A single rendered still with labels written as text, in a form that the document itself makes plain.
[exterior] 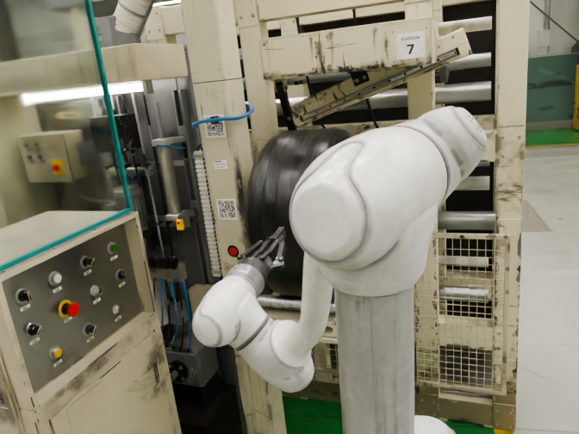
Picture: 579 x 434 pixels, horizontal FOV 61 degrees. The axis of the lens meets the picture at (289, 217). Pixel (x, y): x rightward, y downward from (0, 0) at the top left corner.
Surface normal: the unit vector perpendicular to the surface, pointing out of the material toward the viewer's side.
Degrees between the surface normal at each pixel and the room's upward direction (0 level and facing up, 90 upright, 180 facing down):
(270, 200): 65
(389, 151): 38
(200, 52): 90
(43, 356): 90
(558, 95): 90
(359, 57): 90
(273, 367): 99
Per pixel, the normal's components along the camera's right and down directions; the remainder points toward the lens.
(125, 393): 0.93, 0.01
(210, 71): -0.35, 0.30
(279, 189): -0.35, -0.26
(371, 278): -0.10, 0.65
